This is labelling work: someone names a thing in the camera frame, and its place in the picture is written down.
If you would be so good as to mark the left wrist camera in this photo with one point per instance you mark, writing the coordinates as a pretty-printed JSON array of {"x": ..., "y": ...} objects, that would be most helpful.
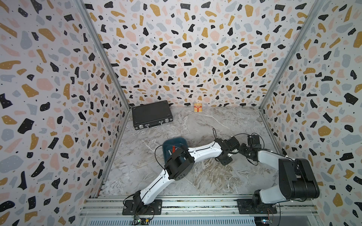
[{"x": 232, "y": 144}]

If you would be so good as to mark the aluminium rail frame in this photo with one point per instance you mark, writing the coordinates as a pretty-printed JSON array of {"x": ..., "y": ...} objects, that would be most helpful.
[{"x": 196, "y": 210}]

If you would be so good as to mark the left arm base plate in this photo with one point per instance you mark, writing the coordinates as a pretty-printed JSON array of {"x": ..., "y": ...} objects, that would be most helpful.
[{"x": 134, "y": 208}]

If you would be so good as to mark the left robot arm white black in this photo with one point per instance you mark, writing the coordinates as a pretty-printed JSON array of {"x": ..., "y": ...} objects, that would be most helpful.
[{"x": 181, "y": 163}]

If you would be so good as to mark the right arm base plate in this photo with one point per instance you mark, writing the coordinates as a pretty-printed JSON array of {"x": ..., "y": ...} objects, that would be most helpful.
[{"x": 248, "y": 206}]

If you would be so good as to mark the small red yellow box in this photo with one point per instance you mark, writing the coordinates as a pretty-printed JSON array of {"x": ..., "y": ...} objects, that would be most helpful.
[{"x": 197, "y": 107}]

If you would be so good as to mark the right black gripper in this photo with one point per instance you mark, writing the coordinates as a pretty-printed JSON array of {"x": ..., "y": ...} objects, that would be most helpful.
[{"x": 242, "y": 145}]

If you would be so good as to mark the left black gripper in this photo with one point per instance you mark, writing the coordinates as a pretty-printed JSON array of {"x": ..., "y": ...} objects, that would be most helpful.
[{"x": 226, "y": 163}]

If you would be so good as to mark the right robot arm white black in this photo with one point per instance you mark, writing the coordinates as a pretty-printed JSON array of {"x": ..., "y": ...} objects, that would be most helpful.
[{"x": 296, "y": 177}]

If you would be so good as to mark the teal plastic storage box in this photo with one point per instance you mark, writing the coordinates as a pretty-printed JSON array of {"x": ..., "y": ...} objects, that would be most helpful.
[{"x": 178, "y": 142}]

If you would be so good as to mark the black briefcase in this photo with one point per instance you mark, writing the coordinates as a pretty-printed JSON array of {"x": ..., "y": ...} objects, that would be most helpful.
[{"x": 151, "y": 115}]

